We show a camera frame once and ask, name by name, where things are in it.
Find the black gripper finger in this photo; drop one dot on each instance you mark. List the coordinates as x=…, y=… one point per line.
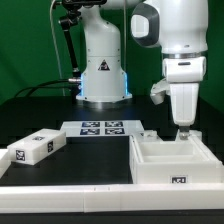
x=184, y=132

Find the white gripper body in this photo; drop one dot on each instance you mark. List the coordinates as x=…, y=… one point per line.
x=184, y=98

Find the white cabinet top box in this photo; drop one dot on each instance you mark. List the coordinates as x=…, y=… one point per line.
x=37, y=146

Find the white cabinet door panel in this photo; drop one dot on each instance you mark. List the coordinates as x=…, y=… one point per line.
x=196, y=133
x=147, y=136

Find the white marker base plate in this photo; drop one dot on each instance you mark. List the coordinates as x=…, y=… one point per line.
x=101, y=128

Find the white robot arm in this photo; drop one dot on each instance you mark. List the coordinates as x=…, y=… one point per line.
x=178, y=27

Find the white cabinet body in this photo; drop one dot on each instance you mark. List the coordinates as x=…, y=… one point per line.
x=153, y=161

